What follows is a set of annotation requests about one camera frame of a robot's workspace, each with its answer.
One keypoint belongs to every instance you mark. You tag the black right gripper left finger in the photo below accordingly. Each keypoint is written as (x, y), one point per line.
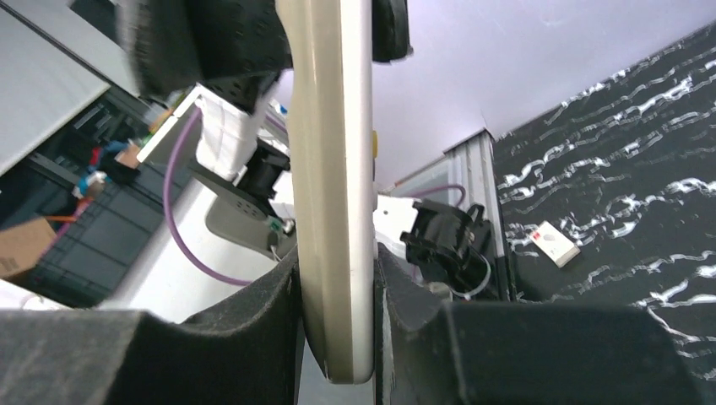
(246, 349)

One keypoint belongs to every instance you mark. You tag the cardboard box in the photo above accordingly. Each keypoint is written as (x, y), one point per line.
(23, 245)

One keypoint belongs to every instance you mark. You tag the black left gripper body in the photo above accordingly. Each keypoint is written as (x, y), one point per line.
(452, 246)

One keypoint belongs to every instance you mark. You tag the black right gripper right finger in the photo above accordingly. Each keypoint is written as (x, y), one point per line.
(432, 351)

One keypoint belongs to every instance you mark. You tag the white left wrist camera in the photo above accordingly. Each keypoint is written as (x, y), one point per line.
(229, 135)

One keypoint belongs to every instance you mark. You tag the small white red remote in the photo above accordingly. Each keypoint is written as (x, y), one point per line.
(554, 244)

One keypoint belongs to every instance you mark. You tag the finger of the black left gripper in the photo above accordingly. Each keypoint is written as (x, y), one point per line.
(238, 47)
(390, 31)

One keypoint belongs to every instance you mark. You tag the beige remote control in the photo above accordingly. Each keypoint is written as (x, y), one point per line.
(330, 132)

